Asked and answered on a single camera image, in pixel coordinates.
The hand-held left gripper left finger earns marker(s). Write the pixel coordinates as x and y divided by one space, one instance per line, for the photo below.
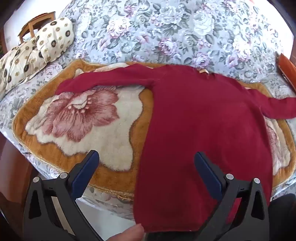
85 176

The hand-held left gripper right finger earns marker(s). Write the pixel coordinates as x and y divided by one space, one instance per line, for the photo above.
208 176

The dark red sweater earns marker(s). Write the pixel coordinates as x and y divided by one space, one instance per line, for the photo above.
196 115

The person's left hand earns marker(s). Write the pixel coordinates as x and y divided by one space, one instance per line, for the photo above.
126 233

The plush flower-print blanket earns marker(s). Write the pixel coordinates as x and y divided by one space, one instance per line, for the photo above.
104 139

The dark cloth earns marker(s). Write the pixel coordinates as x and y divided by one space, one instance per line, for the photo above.
283 217

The cream medallion-print pillow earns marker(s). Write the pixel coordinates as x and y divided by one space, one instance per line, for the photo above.
18 64
54 38

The floral bedsheet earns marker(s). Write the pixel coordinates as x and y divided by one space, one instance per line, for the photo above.
161 34

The wooden chair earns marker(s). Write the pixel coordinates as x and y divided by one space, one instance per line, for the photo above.
34 24

